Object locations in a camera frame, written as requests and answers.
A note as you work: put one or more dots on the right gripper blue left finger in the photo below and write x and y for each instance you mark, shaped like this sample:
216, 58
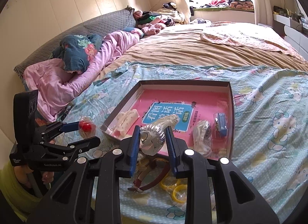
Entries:
132, 151

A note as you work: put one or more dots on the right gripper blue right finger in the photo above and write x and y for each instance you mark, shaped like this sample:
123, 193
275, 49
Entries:
173, 151

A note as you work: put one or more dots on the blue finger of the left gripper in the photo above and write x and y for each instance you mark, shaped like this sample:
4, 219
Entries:
70, 127

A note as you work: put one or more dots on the red earrings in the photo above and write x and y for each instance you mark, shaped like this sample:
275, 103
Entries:
86, 127

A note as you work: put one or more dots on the clear bag of dark jewelry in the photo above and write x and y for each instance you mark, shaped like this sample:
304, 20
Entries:
202, 138

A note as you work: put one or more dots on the left hand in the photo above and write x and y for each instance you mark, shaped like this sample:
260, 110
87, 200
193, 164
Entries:
21, 174

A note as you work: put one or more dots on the cream hair claw clip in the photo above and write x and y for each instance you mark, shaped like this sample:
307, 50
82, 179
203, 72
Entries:
125, 121

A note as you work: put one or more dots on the pink book blue label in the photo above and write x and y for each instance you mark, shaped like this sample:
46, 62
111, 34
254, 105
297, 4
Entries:
200, 118

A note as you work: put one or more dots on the brown headband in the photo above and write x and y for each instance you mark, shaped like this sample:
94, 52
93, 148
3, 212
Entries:
150, 173

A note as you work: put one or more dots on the pink quilt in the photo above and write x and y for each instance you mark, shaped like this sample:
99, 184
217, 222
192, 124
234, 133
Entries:
57, 87

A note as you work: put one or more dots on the shallow cardboard box tray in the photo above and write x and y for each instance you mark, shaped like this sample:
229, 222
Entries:
183, 85

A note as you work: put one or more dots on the yellow rings in bag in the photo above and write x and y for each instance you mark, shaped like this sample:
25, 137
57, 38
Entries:
175, 188

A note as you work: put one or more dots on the blue item in bag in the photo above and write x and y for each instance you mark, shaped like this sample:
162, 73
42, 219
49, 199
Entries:
221, 124

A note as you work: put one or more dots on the dark blue floral pillow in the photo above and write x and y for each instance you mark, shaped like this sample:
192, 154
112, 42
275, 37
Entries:
77, 51

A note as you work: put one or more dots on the tan bed blanket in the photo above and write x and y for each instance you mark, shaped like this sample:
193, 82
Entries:
181, 44

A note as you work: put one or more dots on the hello kitty blue bedsheet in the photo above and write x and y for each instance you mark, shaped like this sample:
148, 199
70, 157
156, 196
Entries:
270, 112

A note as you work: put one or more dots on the pile of clothes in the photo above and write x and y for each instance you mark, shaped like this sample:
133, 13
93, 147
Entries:
152, 22

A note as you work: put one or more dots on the pink floral blanket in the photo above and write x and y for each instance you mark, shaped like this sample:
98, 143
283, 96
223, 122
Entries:
249, 35

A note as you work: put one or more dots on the grey quilted headboard cushion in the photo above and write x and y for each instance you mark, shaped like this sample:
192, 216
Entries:
101, 25

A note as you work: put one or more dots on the window sill clothes pile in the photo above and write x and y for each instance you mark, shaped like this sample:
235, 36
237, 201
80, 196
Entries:
220, 5

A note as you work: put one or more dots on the grey white dresser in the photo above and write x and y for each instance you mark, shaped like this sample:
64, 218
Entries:
291, 32

